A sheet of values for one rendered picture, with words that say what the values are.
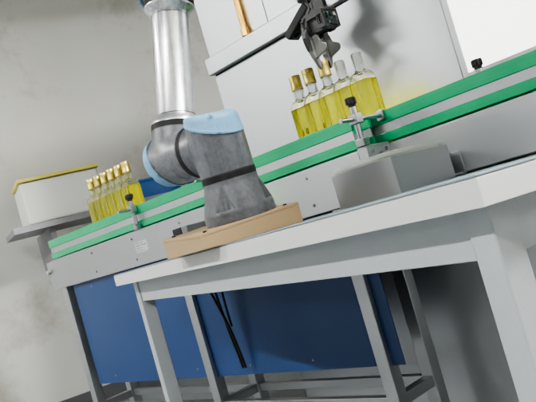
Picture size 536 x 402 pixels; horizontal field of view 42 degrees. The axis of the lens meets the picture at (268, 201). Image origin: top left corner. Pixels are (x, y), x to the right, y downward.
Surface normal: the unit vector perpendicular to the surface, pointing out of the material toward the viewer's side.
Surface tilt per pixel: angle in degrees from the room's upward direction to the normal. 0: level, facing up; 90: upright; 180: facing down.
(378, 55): 90
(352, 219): 90
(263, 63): 90
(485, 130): 90
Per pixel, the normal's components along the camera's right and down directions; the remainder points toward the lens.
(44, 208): 0.40, -0.15
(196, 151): -0.67, 0.25
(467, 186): -0.86, 0.23
